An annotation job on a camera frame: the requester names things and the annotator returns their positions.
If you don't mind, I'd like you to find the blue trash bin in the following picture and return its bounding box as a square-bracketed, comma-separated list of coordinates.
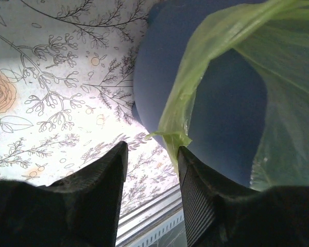
[132, 0, 267, 187]

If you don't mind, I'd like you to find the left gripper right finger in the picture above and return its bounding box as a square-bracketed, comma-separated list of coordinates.
[178, 146, 309, 246]

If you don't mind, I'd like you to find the green trash bag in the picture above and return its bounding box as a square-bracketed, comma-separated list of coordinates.
[156, 1, 309, 190]

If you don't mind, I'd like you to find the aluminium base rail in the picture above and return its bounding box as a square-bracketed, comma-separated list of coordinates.
[115, 184, 184, 246]

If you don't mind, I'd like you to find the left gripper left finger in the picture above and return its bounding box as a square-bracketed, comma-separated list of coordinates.
[0, 142, 128, 246]

